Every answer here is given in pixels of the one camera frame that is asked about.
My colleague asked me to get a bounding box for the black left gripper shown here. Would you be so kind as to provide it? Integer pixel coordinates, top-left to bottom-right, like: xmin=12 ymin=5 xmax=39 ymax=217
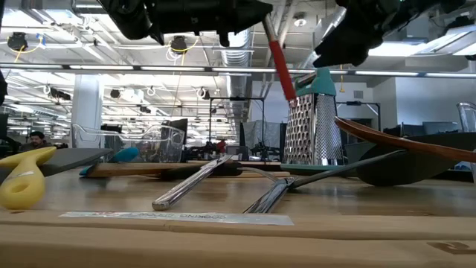
xmin=155 ymin=0 xmax=274 ymax=48

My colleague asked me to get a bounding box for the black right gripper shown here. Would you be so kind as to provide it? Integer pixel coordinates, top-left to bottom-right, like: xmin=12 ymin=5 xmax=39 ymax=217
xmin=314 ymin=0 xmax=410 ymax=68

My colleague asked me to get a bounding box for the red silicone spoon steel shaft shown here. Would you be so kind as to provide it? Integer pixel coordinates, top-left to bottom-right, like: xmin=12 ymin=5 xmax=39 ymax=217
xmin=261 ymin=13 xmax=298 ymax=102

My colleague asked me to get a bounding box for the dark wooden spoon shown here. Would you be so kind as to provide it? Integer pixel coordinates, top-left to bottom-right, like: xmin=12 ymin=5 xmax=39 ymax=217
xmin=333 ymin=115 xmax=476 ymax=164
xmin=87 ymin=162 xmax=194 ymax=179

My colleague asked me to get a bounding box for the black spatula square head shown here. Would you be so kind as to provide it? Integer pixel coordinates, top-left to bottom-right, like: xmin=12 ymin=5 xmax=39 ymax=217
xmin=159 ymin=149 xmax=407 ymax=189

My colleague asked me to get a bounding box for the blue silicone spoon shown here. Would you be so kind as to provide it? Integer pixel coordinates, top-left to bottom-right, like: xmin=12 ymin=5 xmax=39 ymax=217
xmin=78 ymin=147 xmax=141 ymax=178

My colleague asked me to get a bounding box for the yellow silicone spoon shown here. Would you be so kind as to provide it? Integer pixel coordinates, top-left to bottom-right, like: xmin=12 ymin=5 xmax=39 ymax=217
xmin=0 ymin=146 xmax=57 ymax=211

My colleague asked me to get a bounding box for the steel box grater teal trim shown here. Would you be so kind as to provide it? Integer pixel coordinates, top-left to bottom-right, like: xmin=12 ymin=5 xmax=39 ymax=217
xmin=280 ymin=66 xmax=358 ymax=176

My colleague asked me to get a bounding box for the large clear plastic bin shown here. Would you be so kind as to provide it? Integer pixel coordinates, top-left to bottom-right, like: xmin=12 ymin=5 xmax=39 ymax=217
xmin=456 ymin=100 xmax=476 ymax=176

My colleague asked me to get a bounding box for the small clear plastic bin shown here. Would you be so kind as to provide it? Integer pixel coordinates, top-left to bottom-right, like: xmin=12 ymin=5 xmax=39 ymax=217
xmin=71 ymin=122 xmax=186 ymax=164

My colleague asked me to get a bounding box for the long LED light bar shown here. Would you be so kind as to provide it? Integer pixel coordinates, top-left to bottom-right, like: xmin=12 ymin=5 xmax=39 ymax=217
xmin=0 ymin=62 xmax=476 ymax=78

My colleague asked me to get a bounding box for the slotted wooden spoon white label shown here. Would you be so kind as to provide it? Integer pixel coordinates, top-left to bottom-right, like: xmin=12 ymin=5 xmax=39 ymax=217
xmin=0 ymin=208 xmax=476 ymax=242

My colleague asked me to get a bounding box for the white square column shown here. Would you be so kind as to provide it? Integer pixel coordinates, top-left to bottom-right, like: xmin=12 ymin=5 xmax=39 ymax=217
xmin=70 ymin=74 xmax=104 ymax=148

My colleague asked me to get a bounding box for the person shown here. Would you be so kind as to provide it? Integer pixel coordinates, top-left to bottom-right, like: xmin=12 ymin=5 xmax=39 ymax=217
xmin=20 ymin=130 xmax=53 ymax=152

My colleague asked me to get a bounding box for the large silver air duct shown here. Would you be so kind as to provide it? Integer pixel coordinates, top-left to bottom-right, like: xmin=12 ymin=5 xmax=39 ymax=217
xmin=297 ymin=5 xmax=349 ymax=70

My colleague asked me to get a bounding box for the silver spiral air duct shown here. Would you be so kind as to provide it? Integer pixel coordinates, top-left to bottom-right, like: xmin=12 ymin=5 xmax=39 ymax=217
xmin=217 ymin=29 xmax=257 ymax=124

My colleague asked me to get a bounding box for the black ceiling device yellow cable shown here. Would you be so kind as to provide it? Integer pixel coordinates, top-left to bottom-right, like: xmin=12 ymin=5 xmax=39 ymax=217
xmin=165 ymin=34 xmax=200 ymax=63
xmin=6 ymin=31 xmax=45 ymax=63

